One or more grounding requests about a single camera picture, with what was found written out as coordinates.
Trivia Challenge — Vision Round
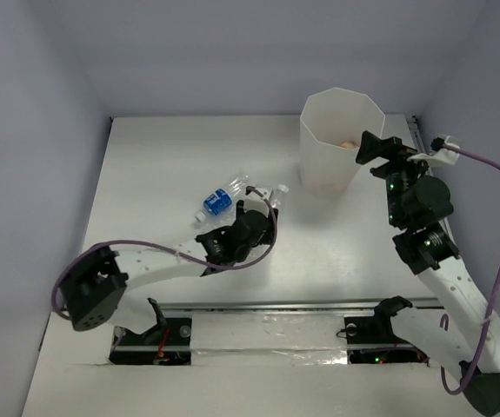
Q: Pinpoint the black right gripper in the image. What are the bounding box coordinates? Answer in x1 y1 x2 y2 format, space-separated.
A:
357 129 441 226

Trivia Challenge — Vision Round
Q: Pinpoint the clear bottle blue label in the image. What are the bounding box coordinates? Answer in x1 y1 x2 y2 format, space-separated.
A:
194 172 250 223

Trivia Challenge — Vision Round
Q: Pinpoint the orange bottle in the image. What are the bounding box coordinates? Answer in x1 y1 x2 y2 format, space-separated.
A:
338 140 360 149

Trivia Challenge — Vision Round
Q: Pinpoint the clear bottle green label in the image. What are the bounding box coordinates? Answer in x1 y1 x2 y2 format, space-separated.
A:
269 184 290 210

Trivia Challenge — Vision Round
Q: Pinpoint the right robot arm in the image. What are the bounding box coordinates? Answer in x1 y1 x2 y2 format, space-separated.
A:
346 131 500 416

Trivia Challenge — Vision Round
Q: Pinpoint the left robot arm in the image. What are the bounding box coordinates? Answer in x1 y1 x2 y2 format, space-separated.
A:
50 197 279 344

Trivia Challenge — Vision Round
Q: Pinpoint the white octagonal plastic bin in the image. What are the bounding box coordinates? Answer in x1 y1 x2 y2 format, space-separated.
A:
299 88 385 198

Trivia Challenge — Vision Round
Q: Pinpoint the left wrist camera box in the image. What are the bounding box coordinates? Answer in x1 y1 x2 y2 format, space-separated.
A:
243 186 273 212

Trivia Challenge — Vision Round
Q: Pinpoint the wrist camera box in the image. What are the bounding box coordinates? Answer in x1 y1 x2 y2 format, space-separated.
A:
407 135 461 168
243 186 273 212

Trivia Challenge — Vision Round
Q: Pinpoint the aluminium right side rail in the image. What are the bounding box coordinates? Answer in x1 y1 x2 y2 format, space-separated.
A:
406 122 461 275

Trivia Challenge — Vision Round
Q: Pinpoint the aluminium rail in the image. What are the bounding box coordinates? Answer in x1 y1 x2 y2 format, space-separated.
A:
406 122 461 275
60 284 444 312

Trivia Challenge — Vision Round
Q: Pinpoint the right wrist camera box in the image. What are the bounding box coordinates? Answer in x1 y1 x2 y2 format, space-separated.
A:
407 135 461 168

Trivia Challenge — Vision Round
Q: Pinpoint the aluminium front rail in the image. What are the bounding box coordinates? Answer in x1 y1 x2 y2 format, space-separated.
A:
60 284 444 312

